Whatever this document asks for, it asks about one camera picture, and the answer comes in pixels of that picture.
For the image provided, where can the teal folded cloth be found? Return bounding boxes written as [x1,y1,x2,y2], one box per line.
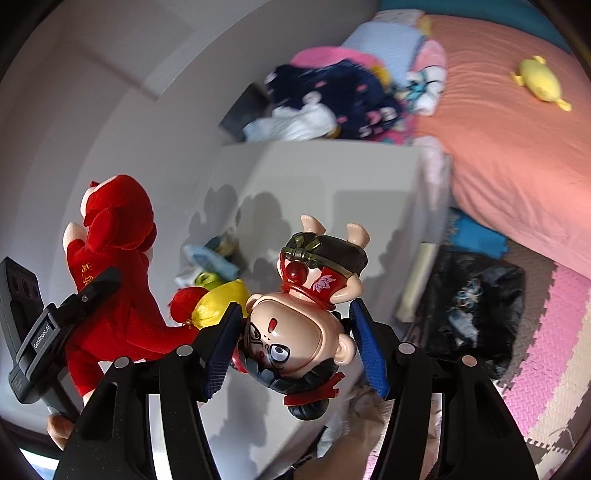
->
[450,210,509,259]

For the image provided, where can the small blue green toys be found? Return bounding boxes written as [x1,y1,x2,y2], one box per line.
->
[182,235,238,278]

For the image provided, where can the pink and white garment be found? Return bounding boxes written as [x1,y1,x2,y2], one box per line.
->
[406,39,448,116]

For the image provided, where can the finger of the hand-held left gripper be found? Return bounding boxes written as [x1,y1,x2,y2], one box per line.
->
[58,267,122,321]

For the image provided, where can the beige cloth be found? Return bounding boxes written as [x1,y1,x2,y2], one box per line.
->
[318,383,399,480]

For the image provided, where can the cartoon figure toy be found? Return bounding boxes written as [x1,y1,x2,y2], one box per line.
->
[231,215,370,421]

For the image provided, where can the light blue blanket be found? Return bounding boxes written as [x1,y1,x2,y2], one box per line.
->
[342,21,426,62]

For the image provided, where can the navy floral garment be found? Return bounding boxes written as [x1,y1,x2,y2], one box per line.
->
[265,62,413,143]

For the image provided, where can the yellow and red plush toy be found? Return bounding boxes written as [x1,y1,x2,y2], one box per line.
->
[168,279,250,330]

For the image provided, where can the yellow plush duck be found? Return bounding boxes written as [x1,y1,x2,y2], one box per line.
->
[510,55,572,112]

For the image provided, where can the teal blanket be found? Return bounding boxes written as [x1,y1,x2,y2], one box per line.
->
[379,0,568,51]

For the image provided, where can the bed with orange sheet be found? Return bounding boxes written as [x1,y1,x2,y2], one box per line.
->
[406,14,591,283]

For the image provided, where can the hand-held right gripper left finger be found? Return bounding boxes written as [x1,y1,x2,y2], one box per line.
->
[54,302,245,480]

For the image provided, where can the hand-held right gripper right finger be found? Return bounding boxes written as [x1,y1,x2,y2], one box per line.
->
[348,299,539,480]

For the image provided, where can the black trash bag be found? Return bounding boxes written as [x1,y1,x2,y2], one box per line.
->
[411,247,527,380]

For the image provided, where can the pink foam floor mat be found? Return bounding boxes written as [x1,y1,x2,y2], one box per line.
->
[496,240,591,464]

